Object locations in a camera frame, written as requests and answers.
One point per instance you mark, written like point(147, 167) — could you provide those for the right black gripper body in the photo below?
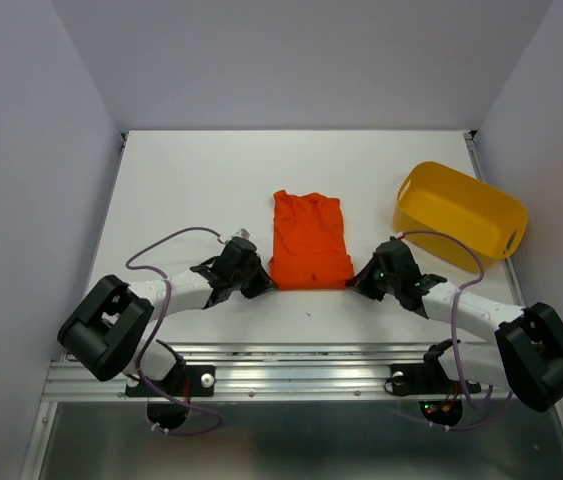
point(390, 282)

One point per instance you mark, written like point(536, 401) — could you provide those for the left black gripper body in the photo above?
point(239, 275)

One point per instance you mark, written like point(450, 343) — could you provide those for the orange t shirt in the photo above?
point(309, 249)

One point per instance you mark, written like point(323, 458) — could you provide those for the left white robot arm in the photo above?
point(106, 332)

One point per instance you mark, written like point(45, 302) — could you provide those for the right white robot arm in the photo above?
point(492, 344)

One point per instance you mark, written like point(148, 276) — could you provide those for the yellow plastic basket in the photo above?
point(458, 218)

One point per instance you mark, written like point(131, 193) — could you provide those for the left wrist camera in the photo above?
point(242, 233)

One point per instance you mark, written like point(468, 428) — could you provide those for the aluminium rail frame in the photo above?
point(299, 375)

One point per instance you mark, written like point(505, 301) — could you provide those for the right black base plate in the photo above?
point(419, 379)

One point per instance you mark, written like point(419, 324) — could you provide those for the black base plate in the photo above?
point(189, 381)
point(419, 379)

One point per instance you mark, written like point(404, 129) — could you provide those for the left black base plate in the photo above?
point(189, 381)

